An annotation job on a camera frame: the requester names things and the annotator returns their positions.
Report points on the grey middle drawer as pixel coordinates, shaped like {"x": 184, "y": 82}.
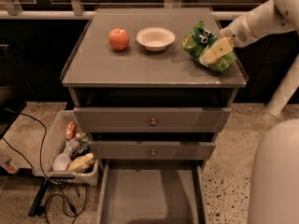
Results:
{"x": 147, "y": 150}

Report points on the white paper bowl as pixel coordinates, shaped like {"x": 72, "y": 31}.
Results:
{"x": 155, "y": 39}

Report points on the white railing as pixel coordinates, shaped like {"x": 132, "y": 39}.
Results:
{"x": 46, "y": 14}

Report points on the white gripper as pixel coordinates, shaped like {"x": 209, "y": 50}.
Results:
{"x": 236, "y": 32}

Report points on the grey bottom drawer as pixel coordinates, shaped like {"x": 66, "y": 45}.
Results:
{"x": 152, "y": 192}

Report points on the grey drawer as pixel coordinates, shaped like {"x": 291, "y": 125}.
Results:
{"x": 152, "y": 192}
{"x": 147, "y": 150}
{"x": 151, "y": 119}

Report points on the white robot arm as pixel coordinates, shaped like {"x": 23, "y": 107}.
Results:
{"x": 274, "y": 188}

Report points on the yellow snack bag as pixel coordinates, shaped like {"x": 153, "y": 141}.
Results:
{"x": 82, "y": 163}

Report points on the grey drawer cabinet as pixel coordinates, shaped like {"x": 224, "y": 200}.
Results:
{"x": 99, "y": 76}

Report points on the black stand leg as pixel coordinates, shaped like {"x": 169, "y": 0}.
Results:
{"x": 37, "y": 209}

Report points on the clear plastic bin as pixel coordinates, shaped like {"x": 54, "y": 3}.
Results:
{"x": 53, "y": 145}

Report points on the red apple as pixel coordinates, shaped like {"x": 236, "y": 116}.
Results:
{"x": 119, "y": 39}

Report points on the red white floor wrapper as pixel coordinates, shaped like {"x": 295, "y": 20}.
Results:
{"x": 10, "y": 166}

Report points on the white pole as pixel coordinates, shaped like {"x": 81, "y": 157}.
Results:
{"x": 286, "y": 89}

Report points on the green rice chip bag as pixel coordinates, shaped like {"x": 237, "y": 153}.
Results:
{"x": 199, "y": 38}

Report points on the dark snack packet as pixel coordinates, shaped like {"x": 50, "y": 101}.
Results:
{"x": 83, "y": 149}

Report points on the red snack can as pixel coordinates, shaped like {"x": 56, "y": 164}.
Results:
{"x": 70, "y": 130}

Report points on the grey top drawer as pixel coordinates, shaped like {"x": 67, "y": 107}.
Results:
{"x": 151, "y": 119}

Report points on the white plastic bottle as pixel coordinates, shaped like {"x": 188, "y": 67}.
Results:
{"x": 63, "y": 160}

